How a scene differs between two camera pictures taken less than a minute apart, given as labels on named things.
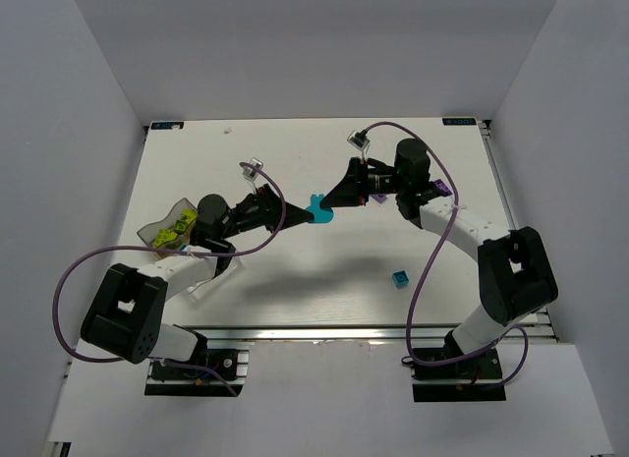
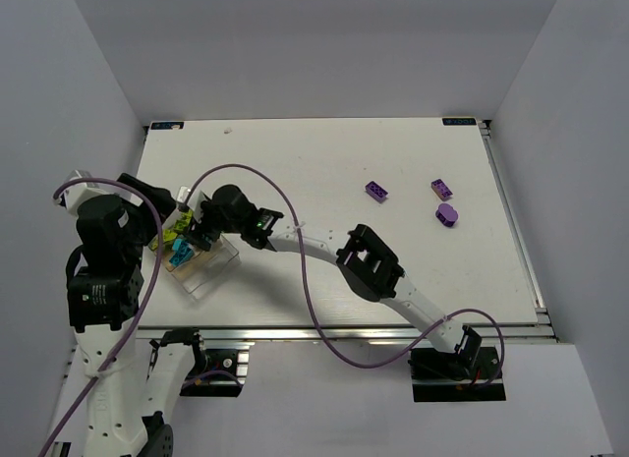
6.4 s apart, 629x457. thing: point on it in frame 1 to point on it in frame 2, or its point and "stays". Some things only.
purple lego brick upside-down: [379, 197] stays
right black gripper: [359, 182] to [200, 229]
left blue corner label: [166, 125] stays
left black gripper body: [268, 207] to [160, 213]
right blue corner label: [458, 121] stays
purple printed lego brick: [442, 187] stays
